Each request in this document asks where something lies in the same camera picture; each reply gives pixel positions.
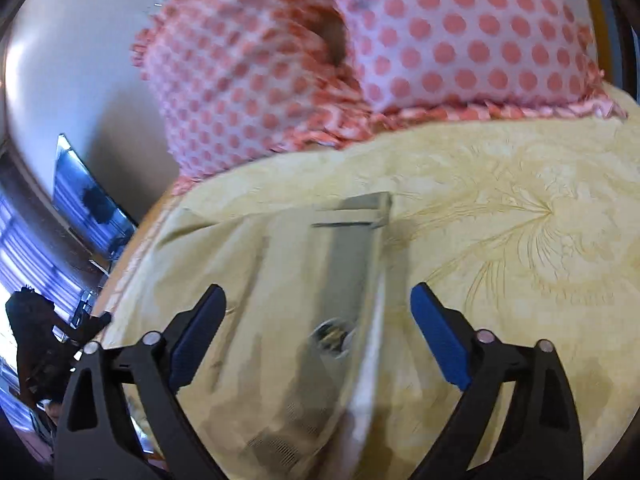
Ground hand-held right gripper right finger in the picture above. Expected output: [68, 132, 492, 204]
[410, 282, 586, 480]

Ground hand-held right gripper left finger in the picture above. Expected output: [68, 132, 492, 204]
[52, 284, 228, 480]

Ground khaki pants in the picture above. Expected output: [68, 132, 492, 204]
[107, 191, 397, 480]

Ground dark bulky object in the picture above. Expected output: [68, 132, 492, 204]
[5, 289, 113, 413]

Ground yellow patterned bedsheet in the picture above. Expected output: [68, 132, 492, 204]
[94, 82, 640, 480]

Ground window with blinds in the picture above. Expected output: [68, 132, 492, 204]
[0, 157, 101, 326]

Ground pink polka dot pillow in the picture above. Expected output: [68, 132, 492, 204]
[130, 0, 373, 185]
[314, 0, 629, 122]

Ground wooden bed headboard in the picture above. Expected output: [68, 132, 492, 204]
[580, 0, 618, 83]

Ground wall-mounted television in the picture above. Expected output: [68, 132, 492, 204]
[53, 133, 139, 257]

